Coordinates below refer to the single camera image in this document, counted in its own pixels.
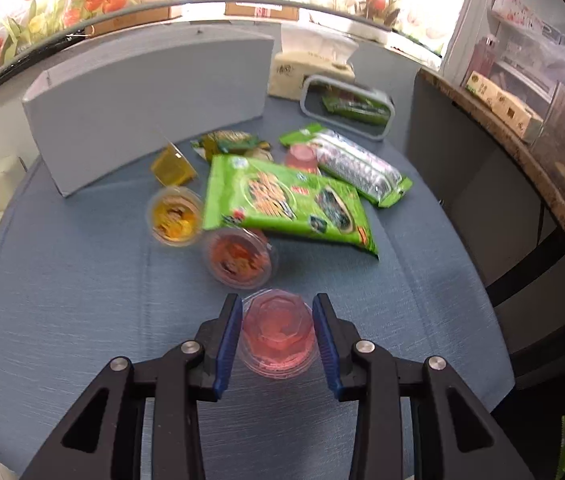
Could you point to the pink bottle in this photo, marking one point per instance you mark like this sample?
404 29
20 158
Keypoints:
481 60

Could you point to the cardboard box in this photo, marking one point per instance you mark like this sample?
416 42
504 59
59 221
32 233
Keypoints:
260 10
132 20

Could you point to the large grey storage box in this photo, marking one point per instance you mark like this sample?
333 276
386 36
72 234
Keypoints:
137 110

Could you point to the white shelf unit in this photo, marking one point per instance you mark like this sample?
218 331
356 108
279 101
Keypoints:
537 50

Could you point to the beige tissue box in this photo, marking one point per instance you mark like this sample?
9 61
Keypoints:
287 77

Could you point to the green packets in container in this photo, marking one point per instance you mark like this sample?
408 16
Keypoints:
352 107

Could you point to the large green snack bag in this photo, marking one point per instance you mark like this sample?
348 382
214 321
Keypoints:
282 200

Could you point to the small green snack packet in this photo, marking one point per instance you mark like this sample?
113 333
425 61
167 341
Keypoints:
227 142

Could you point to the brown stone counter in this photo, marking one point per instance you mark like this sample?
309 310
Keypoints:
527 155

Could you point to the blue tablecloth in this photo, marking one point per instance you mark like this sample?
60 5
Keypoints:
87 285

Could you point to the amber jelly cup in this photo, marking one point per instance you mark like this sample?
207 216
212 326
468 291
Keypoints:
172 167

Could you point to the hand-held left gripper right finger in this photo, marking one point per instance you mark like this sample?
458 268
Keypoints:
326 345

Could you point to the grey plastic container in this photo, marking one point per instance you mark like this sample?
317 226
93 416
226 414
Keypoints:
306 110

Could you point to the yellow jelly cup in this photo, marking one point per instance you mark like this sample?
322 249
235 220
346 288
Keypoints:
175 215

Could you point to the cream and green tissue box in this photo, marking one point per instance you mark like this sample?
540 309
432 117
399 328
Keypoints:
502 102

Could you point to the red jelly cup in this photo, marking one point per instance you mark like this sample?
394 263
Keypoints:
237 260

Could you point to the green and silver cracker packet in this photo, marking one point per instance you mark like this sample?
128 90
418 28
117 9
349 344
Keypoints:
357 167

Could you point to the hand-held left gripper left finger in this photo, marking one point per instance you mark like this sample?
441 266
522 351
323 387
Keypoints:
226 340

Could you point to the pink jelly cup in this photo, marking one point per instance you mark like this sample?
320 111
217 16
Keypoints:
300 157
277 332

